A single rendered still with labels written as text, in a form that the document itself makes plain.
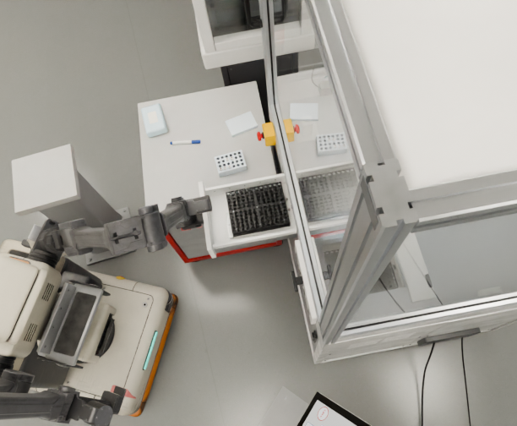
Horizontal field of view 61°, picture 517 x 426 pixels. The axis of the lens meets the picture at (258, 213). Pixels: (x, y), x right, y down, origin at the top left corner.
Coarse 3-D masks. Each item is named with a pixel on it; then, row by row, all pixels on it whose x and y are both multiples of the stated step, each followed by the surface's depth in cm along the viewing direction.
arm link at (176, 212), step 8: (184, 200) 143; (144, 208) 104; (152, 208) 105; (168, 208) 134; (176, 208) 130; (184, 208) 140; (168, 216) 116; (176, 216) 125; (184, 216) 137; (168, 224) 114; (176, 224) 124; (152, 248) 105; (160, 248) 106
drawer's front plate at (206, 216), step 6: (204, 192) 173; (204, 216) 166; (204, 222) 165; (210, 222) 173; (204, 228) 164; (210, 228) 169; (210, 234) 166; (210, 240) 162; (210, 246) 161; (210, 252) 163
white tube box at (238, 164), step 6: (240, 150) 191; (216, 156) 191; (222, 156) 191; (228, 156) 190; (234, 156) 190; (240, 156) 191; (216, 162) 190; (222, 162) 189; (228, 162) 190; (234, 162) 189; (240, 162) 189; (222, 168) 188; (228, 168) 188; (234, 168) 188; (240, 168) 189; (246, 168) 190; (222, 174) 189; (228, 174) 191
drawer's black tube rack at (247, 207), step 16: (240, 192) 172; (256, 192) 175; (272, 192) 174; (240, 208) 173; (256, 208) 168; (272, 208) 168; (240, 224) 166; (256, 224) 169; (272, 224) 169; (288, 224) 168
